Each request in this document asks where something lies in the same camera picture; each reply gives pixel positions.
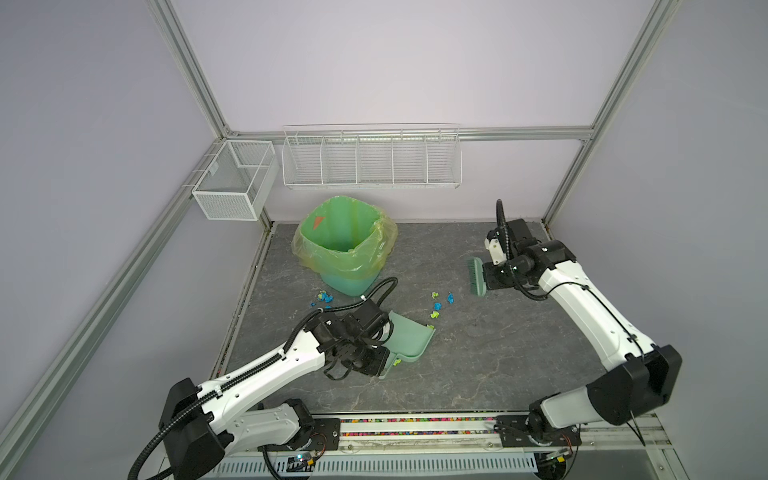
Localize long white wire basket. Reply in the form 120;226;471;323
281;123;463;189

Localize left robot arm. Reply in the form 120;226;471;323
127;277;398;479

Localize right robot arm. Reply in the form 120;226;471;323
469;200;682;445

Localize mint green dustpan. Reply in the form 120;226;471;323
379;311;435;379

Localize green trash bin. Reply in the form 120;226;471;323
298;195;385;298

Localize aluminium frame profiles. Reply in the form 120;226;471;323
1;1;679;479

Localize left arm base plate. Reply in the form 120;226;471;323
267;417;341;452

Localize aluminium front rail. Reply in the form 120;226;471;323
167;411;673;457

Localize white vented cable duct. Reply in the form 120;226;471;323
203;453;538;480

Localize blue green scraps near bin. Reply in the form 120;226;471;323
430;292;455;319

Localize yellow-green plastic bin liner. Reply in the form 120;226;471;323
291;195;399;278

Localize blue scraps beside bin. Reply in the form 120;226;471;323
310;290;334;309

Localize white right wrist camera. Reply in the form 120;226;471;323
485;238;507;265

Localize small white mesh basket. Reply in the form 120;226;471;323
192;140;279;221

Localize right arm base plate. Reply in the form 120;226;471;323
494;414;582;448

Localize mint green hand brush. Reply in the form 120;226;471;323
468;257;487;297

